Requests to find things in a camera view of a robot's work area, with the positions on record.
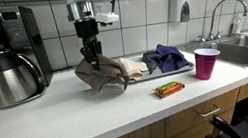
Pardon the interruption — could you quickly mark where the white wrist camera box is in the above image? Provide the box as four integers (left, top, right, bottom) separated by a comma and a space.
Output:
94, 9, 121, 28

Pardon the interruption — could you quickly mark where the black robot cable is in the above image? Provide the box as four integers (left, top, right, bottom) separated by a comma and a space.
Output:
107, 0, 122, 16

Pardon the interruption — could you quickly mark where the chrome faucet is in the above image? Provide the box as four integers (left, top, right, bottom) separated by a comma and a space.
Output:
201, 0, 248, 42

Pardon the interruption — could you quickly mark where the orange granola bar wrapper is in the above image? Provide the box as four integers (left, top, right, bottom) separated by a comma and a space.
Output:
151, 79, 188, 101

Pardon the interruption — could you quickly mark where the blue waffle towel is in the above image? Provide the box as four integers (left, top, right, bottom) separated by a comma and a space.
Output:
152, 38, 192, 75

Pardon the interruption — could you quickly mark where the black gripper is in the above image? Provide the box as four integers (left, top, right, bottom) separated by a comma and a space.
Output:
74, 18, 107, 73

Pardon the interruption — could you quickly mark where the chrome faucet side handle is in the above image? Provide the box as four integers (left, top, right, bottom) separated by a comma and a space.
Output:
195, 33, 208, 44

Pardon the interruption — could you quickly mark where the black coffee maker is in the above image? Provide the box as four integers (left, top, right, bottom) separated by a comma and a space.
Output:
0, 0, 59, 110

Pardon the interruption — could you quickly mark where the white soap bottle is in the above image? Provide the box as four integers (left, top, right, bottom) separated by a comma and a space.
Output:
227, 11, 245, 36

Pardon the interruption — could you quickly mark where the steel coffee carafe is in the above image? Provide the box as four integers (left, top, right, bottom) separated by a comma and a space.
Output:
0, 43, 50, 108

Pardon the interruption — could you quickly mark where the cream waffle towel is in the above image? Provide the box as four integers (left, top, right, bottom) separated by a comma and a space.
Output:
116, 53, 151, 85

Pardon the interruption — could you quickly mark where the silver drawer handle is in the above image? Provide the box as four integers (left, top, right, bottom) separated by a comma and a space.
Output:
194, 103, 223, 120

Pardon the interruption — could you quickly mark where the white soap dispenser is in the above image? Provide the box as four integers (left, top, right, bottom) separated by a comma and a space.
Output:
164, 0, 196, 26

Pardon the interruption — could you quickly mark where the brown waffle towel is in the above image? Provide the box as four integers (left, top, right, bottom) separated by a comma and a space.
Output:
72, 49, 132, 99

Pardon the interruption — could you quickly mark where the stainless steel sink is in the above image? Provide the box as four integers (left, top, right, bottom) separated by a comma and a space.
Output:
175, 30, 248, 81

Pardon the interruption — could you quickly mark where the grey tray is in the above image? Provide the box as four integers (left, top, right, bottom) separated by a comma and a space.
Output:
118, 45, 198, 85

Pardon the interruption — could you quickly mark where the pink plastic cup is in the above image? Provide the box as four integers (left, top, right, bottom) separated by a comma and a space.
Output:
190, 44, 226, 83

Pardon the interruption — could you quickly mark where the white wall outlet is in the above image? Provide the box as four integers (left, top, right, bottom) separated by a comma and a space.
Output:
93, 1, 108, 16

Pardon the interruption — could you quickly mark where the wooden lower cabinet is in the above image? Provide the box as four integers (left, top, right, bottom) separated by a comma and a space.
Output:
19, 73, 248, 138

